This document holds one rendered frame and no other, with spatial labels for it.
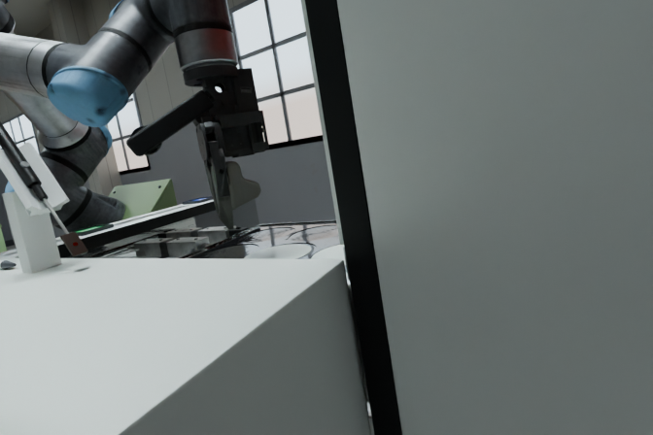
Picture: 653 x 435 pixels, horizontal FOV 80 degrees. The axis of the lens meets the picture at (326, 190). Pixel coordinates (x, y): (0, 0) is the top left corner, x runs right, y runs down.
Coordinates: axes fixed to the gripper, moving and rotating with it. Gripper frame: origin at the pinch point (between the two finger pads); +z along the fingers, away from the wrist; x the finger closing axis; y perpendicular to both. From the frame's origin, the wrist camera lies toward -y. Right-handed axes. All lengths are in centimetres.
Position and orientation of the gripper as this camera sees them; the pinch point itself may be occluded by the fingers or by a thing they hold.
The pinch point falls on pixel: (223, 220)
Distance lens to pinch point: 55.3
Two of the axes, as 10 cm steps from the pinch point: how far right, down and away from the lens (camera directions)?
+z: 1.6, 9.8, 1.2
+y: 9.0, -2.0, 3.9
